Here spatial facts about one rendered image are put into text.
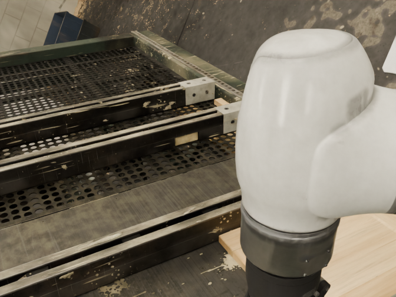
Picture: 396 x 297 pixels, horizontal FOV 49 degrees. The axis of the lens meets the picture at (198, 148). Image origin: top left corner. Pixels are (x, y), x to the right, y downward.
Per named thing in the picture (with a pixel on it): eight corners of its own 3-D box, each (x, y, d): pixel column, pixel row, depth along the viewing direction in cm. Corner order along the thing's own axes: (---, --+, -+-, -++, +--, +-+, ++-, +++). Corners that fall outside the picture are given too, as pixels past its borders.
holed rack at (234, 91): (387, 179, 108) (387, 177, 108) (378, 182, 107) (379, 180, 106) (136, 31, 234) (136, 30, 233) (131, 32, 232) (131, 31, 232)
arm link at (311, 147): (225, 233, 36) (392, 253, 34) (230, 50, 29) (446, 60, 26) (240, 165, 45) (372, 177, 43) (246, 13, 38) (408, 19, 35)
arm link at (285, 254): (363, 213, 38) (353, 263, 41) (296, 166, 45) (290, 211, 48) (283, 249, 35) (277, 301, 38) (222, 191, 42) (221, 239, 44)
